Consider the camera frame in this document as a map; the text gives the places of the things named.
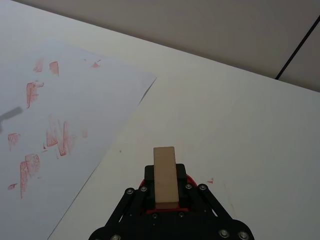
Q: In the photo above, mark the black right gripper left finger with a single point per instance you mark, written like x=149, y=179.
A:
x=133, y=200

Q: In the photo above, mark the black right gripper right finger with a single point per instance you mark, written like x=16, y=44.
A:
x=200, y=200

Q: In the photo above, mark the pale wooden stamp block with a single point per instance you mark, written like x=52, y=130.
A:
x=165, y=175

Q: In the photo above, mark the white paper sheet, red prints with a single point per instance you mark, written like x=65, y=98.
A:
x=95, y=100

